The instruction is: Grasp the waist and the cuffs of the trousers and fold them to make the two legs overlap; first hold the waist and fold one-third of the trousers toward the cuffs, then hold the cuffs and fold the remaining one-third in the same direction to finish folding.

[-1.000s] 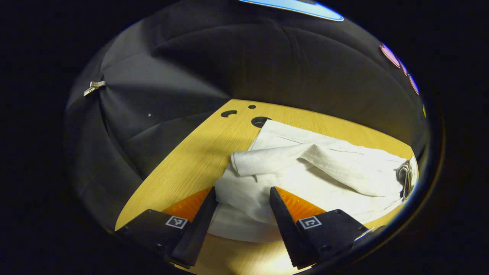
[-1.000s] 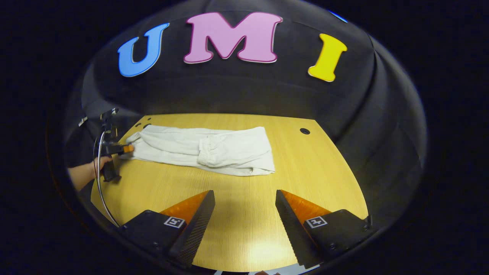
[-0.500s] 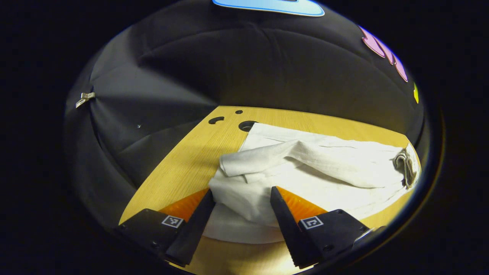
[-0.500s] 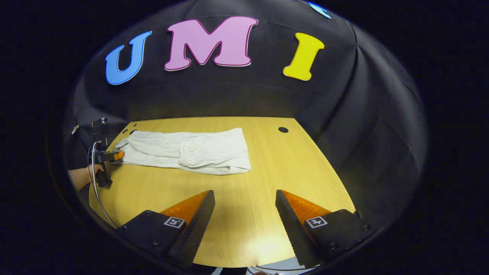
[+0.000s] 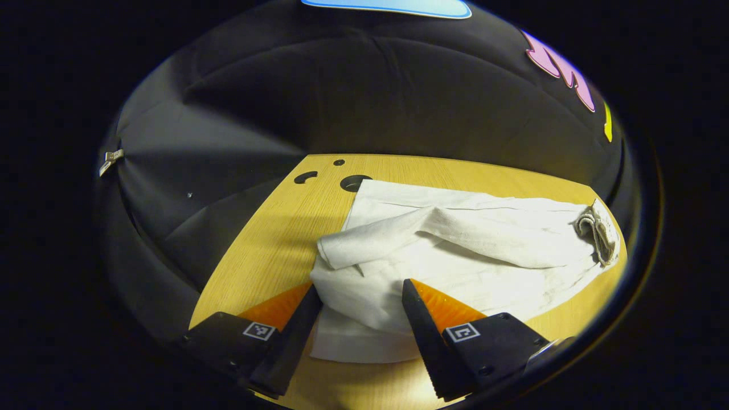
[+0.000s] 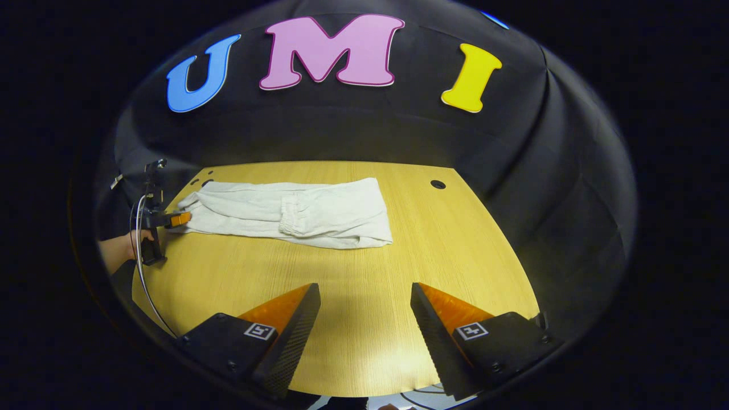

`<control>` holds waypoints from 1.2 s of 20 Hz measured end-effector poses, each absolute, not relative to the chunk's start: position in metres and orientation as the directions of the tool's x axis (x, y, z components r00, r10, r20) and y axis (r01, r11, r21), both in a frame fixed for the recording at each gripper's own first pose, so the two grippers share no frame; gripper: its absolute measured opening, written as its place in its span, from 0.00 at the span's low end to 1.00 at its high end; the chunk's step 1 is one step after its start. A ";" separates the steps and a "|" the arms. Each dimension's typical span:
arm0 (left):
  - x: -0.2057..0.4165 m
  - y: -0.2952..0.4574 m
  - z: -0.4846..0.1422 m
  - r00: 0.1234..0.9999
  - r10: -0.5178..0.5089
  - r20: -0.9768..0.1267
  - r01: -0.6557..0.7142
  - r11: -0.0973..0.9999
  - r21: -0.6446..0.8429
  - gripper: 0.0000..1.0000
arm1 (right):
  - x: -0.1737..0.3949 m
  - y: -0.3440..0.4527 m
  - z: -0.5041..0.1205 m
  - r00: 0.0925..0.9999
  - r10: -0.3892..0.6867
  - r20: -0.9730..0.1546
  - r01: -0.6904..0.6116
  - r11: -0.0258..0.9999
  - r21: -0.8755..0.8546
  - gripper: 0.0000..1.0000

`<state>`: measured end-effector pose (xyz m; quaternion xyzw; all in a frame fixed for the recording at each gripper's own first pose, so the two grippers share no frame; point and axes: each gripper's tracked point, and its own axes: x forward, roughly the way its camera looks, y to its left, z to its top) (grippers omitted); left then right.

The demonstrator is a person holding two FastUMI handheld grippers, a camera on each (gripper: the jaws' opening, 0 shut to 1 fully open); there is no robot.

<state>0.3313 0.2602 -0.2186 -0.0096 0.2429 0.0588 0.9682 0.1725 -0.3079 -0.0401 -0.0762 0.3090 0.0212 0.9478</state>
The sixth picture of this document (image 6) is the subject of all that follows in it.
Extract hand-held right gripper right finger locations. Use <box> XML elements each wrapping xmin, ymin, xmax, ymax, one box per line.
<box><xmin>410</xmin><ymin>282</ymin><xmax>564</xmax><ymax>401</ymax></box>

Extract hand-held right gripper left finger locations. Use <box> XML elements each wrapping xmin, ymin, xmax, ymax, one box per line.
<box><xmin>174</xmin><ymin>283</ymin><xmax>321</xmax><ymax>399</ymax></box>

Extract white jeans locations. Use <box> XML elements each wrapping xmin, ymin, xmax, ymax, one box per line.
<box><xmin>174</xmin><ymin>177</ymin><xmax>394</xmax><ymax>250</ymax></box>

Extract black backdrop cloth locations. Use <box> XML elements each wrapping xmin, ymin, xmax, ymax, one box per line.
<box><xmin>94</xmin><ymin>0</ymin><xmax>637</xmax><ymax>342</ymax></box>

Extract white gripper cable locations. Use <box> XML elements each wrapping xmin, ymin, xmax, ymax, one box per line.
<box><xmin>130</xmin><ymin>194</ymin><xmax>178</xmax><ymax>338</ymax></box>

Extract black cable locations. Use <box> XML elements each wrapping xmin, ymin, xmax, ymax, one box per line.
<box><xmin>400</xmin><ymin>386</ymin><xmax>450</xmax><ymax>409</ymax></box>

